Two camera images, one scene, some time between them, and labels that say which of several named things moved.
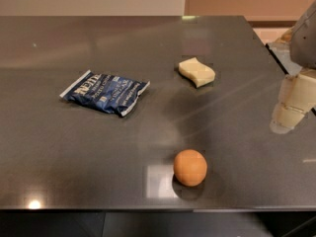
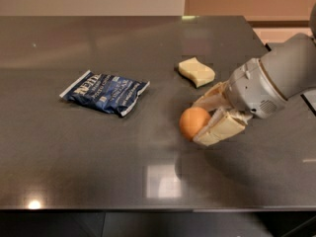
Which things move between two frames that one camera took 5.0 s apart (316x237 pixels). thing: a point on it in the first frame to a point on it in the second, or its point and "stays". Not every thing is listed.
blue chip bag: (105, 93) stays
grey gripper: (305, 44) to (253, 89)
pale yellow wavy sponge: (198, 73) stays
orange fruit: (190, 168) to (192, 120)
